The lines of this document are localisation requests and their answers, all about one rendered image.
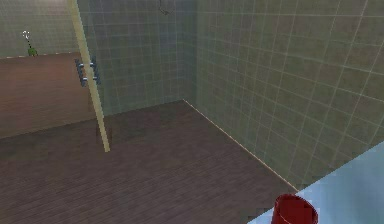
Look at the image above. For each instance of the pale blue bathtub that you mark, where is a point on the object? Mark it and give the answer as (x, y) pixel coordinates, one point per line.
(350, 193)

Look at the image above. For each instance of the dark red bin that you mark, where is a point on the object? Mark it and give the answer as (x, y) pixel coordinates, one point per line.
(293, 210)

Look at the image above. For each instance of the glass shower door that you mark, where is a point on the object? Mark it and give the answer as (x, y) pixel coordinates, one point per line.
(87, 66)

